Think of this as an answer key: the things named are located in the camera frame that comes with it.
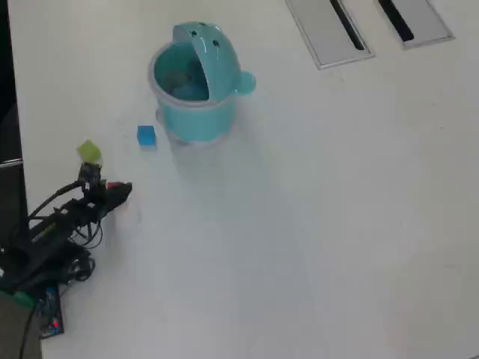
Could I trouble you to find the dark grey chair seat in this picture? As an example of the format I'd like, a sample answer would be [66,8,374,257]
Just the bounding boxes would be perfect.
[0,297,43,359]

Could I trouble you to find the large grey table cable hatch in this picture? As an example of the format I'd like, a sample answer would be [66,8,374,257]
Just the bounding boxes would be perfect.
[284,0,376,71]

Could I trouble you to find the green table clamp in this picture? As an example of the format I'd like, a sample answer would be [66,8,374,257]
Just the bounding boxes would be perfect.
[0,289,37,308]

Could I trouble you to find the blue lego block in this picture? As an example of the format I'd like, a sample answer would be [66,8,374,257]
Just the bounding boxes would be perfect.
[136,125,158,152]

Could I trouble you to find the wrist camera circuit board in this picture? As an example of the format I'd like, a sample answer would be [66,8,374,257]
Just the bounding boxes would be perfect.
[77,162,105,193]

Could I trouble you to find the thick black camera cable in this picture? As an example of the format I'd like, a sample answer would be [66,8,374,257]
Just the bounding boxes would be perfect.
[27,180,85,222]

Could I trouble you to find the small grey table cable hatch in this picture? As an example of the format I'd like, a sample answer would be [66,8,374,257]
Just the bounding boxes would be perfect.
[373,0,457,51]

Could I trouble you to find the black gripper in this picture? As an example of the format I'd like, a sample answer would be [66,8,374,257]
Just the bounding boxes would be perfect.
[85,182,133,218]

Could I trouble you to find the green lego block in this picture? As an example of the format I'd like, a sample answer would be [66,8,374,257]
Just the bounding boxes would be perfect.
[76,139,104,166]

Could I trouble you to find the teal whale-shaped bin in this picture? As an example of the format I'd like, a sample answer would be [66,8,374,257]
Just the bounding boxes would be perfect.
[148,21,258,148]

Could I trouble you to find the grey cloth scrap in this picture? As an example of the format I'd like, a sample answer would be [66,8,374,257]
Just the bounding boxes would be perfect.
[163,70,189,92]

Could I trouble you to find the thin black servo wires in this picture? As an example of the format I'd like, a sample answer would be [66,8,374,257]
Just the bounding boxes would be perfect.
[70,215,105,251]

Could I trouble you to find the blue controller circuit board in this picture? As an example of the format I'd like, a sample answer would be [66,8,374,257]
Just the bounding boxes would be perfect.
[38,285,66,340]

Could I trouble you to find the black partition panel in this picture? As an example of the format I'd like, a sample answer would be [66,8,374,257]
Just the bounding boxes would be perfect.
[0,0,30,256]

